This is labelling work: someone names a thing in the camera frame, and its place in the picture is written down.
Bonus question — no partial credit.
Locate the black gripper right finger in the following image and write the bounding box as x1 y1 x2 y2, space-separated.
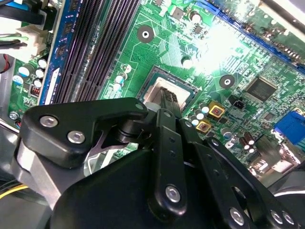
166 87 299 229

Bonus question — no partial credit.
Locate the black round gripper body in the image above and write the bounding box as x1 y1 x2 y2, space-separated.
51 149 224 229

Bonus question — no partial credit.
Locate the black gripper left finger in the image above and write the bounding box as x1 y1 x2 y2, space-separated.
13 87 188 217

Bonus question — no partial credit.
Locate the silver square CPU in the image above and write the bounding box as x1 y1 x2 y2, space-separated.
142 71 197 113

